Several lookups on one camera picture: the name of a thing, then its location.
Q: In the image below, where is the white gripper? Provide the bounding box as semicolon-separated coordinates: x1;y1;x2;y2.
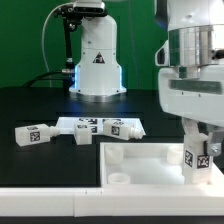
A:
158;65;224;157

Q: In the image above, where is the white square tabletop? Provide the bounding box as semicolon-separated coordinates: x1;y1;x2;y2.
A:
100;142;224;188

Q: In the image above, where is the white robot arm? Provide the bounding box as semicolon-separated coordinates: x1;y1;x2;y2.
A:
70;0;224;156

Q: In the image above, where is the white front fence bar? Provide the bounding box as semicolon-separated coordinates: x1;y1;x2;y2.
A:
0;186;224;217

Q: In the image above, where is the white marker sheet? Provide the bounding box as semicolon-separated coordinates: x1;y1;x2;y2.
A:
56;117;144;135

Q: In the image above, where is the grey cable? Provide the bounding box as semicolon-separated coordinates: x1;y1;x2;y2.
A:
41;2;70;73

